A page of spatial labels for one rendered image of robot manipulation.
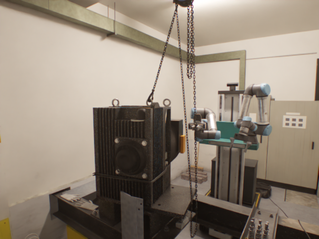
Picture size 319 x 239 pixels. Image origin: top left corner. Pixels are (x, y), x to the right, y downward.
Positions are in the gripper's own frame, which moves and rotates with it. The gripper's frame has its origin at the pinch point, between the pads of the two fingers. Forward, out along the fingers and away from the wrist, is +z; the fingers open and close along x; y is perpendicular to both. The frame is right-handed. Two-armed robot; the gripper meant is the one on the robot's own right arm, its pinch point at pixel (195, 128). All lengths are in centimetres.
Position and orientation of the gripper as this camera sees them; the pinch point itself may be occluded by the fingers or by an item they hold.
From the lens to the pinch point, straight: 146.4
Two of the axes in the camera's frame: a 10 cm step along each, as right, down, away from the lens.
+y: 0.4, 9.9, 1.2
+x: -9.6, 0.0, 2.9
